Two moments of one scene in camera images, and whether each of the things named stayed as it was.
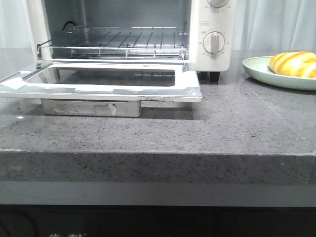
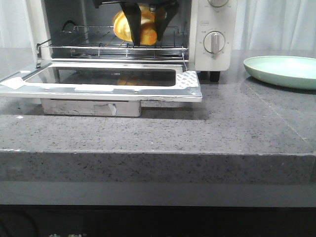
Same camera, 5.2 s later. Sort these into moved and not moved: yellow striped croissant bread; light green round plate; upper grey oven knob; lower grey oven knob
Moved: yellow striped croissant bread
Not moved: lower grey oven knob; light green round plate; upper grey oven knob
